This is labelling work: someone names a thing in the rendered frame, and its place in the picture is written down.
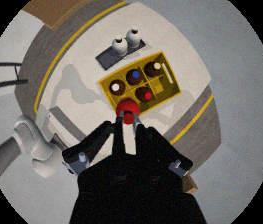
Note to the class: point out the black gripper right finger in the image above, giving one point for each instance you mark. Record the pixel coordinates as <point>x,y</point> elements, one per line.
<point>166,153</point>

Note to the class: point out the yellow crate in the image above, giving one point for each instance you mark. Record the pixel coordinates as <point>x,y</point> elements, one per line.
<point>158,86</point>

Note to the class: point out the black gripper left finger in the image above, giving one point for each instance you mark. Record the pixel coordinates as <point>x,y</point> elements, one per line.
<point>78,157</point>

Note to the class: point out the red bottle with pink label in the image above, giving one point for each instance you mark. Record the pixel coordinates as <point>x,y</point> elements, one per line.
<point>128,106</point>

